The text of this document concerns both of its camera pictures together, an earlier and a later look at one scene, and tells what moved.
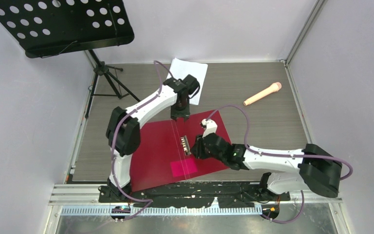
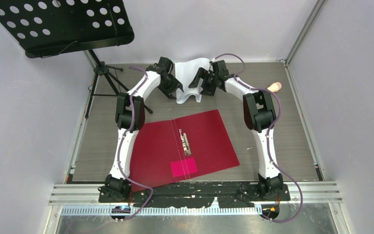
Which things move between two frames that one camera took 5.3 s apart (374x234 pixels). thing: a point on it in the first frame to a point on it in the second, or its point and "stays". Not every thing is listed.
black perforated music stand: [42, 27] stays
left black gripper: [184, 113] to [176, 85]
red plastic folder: [158, 159] stays
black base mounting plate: [189, 195] stays
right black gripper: [197, 149] to [200, 74]
